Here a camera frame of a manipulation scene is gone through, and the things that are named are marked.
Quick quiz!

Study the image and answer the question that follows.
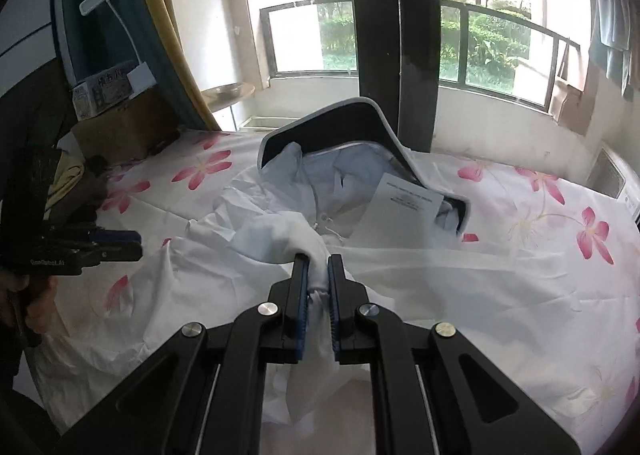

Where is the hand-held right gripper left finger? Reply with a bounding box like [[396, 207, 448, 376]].
[[55, 254, 309, 455]]

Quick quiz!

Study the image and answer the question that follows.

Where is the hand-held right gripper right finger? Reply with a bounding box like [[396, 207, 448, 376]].
[[327, 254, 583, 455]]

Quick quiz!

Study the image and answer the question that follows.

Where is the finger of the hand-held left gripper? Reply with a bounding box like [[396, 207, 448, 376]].
[[92, 230, 143, 248], [97, 246, 143, 265]]

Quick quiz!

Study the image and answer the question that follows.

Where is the white pillowcase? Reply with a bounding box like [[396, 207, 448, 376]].
[[32, 97, 506, 436]]

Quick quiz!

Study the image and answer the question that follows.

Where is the person's left hand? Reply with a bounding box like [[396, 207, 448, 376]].
[[0, 275, 58, 338]]

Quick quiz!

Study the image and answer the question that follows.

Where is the tan blanket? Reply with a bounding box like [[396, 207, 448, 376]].
[[45, 150, 86, 220]]

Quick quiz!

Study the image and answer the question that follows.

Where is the brown cardboard box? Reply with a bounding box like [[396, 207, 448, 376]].
[[72, 90, 183, 163]]

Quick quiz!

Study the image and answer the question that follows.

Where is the white printed paper sheet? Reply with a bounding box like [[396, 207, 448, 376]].
[[352, 172, 445, 250]]

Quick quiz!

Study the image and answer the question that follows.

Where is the small printed carton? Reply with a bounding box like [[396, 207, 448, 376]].
[[72, 66, 133, 118]]

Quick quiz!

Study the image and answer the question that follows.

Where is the round gold side table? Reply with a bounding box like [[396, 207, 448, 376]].
[[200, 81, 257, 133]]

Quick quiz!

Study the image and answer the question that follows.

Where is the teal curtain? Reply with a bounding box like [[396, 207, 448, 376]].
[[50, 0, 208, 133]]

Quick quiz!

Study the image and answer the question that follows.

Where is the yellow curtain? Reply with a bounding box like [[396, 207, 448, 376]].
[[125, 0, 221, 133]]

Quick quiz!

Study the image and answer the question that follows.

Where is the floral bedsheet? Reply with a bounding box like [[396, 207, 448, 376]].
[[30, 127, 640, 455]]

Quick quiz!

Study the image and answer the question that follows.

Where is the white outdoor air conditioner unit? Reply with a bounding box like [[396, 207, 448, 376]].
[[587, 142, 640, 220]]

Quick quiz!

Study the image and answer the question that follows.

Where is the balcony cardboard box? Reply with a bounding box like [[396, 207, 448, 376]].
[[550, 42, 596, 128]]

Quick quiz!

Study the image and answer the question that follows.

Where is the balcony glass railing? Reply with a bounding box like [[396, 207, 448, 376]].
[[259, 0, 581, 98]]

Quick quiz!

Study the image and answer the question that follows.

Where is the hanging light blue towel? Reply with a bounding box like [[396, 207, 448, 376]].
[[587, 0, 637, 98]]

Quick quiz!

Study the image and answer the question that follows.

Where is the black sliding door frame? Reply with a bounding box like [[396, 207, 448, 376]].
[[346, 0, 442, 153]]

